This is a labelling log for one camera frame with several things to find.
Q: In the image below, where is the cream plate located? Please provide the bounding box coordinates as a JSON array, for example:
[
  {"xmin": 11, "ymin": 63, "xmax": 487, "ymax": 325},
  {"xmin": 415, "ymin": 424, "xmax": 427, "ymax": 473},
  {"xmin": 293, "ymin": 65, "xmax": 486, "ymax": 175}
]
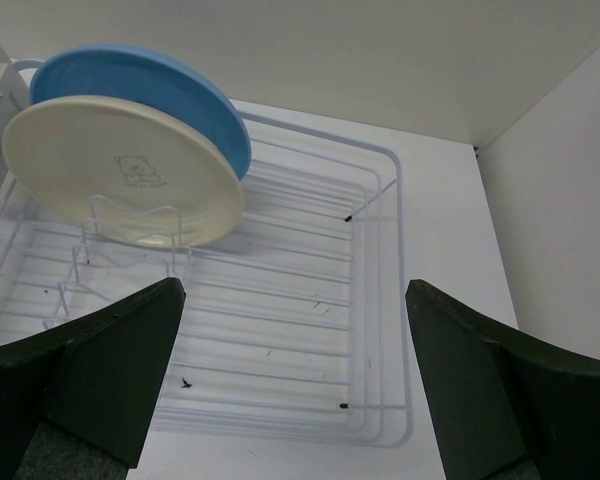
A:
[{"xmin": 2, "ymin": 95, "xmax": 245, "ymax": 249}]

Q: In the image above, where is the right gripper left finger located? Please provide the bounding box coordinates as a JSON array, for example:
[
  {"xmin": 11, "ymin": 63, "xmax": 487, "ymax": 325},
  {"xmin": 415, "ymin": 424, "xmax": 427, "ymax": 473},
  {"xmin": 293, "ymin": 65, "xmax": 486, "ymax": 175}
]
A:
[{"xmin": 0, "ymin": 277, "xmax": 186, "ymax": 479}]

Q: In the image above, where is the white wire dish rack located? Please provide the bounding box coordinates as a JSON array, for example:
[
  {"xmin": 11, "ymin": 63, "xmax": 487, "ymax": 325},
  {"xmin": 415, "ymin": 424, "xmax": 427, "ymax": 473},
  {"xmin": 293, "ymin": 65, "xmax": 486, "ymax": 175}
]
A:
[{"xmin": 0, "ymin": 61, "xmax": 412, "ymax": 448}]

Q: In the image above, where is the blue plate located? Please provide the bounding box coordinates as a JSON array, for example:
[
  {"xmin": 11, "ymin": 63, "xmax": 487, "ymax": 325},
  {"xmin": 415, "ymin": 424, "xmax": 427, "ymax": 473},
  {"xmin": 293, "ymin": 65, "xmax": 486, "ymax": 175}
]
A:
[{"xmin": 30, "ymin": 44, "xmax": 252, "ymax": 179}]

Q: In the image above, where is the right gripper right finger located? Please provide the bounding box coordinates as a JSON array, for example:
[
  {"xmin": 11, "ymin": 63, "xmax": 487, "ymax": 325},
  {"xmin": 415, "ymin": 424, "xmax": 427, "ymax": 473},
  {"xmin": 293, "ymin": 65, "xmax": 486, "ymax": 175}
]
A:
[{"xmin": 405, "ymin": 280, "xmax": 600, "ymax": 479}]

